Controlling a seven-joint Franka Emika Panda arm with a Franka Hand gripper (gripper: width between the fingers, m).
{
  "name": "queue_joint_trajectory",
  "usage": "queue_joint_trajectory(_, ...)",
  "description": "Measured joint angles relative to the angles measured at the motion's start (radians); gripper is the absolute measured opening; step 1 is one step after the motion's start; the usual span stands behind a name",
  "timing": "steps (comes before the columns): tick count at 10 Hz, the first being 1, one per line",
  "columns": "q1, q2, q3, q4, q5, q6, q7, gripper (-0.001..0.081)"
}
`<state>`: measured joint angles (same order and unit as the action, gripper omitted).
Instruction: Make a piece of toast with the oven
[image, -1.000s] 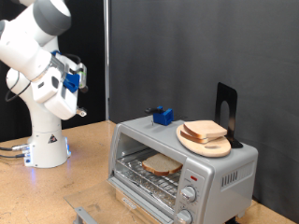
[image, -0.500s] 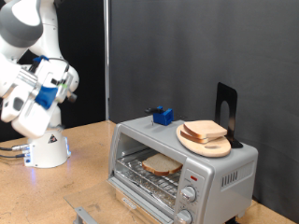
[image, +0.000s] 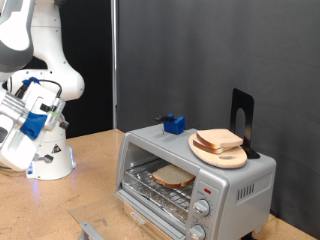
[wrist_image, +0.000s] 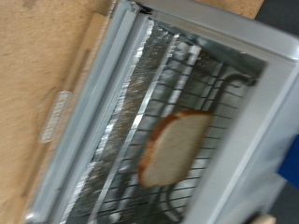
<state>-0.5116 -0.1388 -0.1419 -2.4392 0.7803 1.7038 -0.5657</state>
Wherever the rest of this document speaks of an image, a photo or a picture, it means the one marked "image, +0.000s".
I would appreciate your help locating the dark grey backdrop panel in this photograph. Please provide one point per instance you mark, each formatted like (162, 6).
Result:
(216, 50)

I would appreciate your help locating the black backdrop curtain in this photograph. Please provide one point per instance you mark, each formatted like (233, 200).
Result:
(96, 66)

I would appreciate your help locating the silver toaster oven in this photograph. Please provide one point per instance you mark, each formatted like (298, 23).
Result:
(233, 206)

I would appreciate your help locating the wooden box under oven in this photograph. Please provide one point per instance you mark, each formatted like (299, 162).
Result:
(156, 235)

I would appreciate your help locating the metal spatula with blue block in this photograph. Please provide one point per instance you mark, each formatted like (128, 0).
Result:
(175, 125)

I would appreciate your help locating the tan bread slice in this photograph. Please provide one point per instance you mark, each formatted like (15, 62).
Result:
(208, 149)
(218, 137)

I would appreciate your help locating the vertical metal pole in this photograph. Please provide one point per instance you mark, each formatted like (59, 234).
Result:
(114, 66)

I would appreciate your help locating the silver oven timer knob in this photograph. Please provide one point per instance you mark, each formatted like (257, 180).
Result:
(197, 232)

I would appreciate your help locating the red oven indicator light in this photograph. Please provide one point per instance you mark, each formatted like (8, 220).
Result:
(207, 191)

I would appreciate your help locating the white bread slice brown crust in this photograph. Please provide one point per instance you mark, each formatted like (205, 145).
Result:
(173, 175)

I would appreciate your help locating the black metal bookend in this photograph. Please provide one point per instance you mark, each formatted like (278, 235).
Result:
(248, 100)

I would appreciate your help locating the oval wooden cutting board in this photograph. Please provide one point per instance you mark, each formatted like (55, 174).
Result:
(226, 160)

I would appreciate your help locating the blue mounted wrist camera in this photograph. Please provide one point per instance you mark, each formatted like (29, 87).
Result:
(33, 125)

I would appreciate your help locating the silver oven temperature knob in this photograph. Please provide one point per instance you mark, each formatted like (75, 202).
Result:
(201, 207)

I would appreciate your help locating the aluminium foil lined tray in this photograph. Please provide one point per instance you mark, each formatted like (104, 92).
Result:
(150, 201)

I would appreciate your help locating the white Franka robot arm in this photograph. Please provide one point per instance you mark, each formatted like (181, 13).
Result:
(50, 50)

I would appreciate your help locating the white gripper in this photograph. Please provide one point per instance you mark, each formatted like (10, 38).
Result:
(15, 150)

